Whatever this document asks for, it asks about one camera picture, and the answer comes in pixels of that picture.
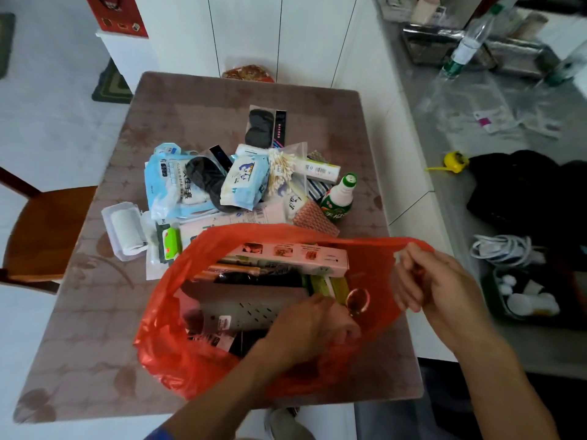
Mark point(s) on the person's left hand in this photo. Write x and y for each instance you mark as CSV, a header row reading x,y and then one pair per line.
x,y
302,332

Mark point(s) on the person's right hand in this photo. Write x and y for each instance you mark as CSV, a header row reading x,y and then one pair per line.
x,y
451,293

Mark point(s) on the person's right thumb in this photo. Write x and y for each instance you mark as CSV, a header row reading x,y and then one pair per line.
x,y
419,254

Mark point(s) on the person's left fingers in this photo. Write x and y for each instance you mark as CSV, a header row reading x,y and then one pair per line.
x,y
332,316

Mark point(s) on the red plastic bag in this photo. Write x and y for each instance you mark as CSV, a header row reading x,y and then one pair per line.
x,y
174,352

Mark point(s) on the person's right forearm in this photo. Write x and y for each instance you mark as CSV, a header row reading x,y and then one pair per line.
x,y
500,389

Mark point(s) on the person's left forearm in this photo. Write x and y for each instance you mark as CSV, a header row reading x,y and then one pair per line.
x,y
229,398

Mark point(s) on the green yellow packet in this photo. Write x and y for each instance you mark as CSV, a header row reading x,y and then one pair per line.
x,y
332,288

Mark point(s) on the round copper lid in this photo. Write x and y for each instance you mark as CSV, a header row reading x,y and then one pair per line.
x,y
357,301

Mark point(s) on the pink cardboard box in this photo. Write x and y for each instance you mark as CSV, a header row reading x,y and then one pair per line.
x,y
293,258

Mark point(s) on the grey perforated box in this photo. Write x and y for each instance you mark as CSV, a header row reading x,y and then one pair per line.
x,y
243,306

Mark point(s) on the white bottle with green cap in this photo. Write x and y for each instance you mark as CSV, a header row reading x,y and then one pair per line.
x,y
339,199

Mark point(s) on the pink checked packet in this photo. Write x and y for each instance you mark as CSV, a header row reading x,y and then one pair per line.
x,y
316,219

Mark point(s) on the yellow tape measure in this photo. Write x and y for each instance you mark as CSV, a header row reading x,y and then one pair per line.
x,y
454,162

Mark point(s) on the orange sticks packet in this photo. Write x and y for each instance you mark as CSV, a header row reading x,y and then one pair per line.
x,y
229,271

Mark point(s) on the black tray with white items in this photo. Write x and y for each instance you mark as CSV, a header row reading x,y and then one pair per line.
x,y
532,297

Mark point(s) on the black fabric bag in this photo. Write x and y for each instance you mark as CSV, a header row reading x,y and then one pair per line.
x,y
527,196

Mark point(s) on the striped cloth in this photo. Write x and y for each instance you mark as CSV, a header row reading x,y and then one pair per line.
x,y
316,187

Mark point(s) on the long white tube box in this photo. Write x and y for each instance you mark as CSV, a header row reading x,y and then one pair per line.
x,y
318,168

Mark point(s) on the long white flat packet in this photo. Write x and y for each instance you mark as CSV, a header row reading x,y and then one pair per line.
x,y
238,219

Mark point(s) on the bag of cotton swabs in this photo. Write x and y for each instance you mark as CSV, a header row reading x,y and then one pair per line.
x,y
282,167

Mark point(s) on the blue white wet wipes packet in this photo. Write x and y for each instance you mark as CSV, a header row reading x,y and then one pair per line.
x,y
245,180

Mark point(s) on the clear plastic bag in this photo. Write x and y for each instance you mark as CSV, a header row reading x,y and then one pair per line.
x,y
486,105

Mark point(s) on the green clip packet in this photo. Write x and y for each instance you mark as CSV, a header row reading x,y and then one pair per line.
x,y
169,242

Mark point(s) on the black fabric in clear packet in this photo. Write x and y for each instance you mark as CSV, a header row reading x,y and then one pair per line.
x,y
208,178

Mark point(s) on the black eye mask packet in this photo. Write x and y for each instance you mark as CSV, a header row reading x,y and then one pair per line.
x,y
261,125

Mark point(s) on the small metal tray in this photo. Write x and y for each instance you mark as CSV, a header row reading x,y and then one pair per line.
x,y
429,43

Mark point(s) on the light blue glove packet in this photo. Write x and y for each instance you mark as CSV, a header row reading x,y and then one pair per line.
x,y
167,183

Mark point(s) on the clear plastic water bottle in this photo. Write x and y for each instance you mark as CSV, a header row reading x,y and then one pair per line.
x,y
467,45

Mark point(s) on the large metal tray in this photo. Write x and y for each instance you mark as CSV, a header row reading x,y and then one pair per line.
x,y
518,57

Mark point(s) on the white lint roller pack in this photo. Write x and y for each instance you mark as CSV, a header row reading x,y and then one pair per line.
x,y
127,231

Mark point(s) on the red patterned plate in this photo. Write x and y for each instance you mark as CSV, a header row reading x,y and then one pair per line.
x,y
247,74

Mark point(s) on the brown patterned tablecloth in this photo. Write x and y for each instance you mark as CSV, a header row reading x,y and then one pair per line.
x,y
183,114

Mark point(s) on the brown wooden chair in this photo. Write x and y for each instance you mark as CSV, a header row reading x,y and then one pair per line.
x,y
50,229

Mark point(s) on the green floor mat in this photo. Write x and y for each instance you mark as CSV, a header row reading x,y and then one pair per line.
x,y
112,86

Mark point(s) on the red wall poster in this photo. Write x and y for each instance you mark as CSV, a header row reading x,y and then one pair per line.
x,y
119,13

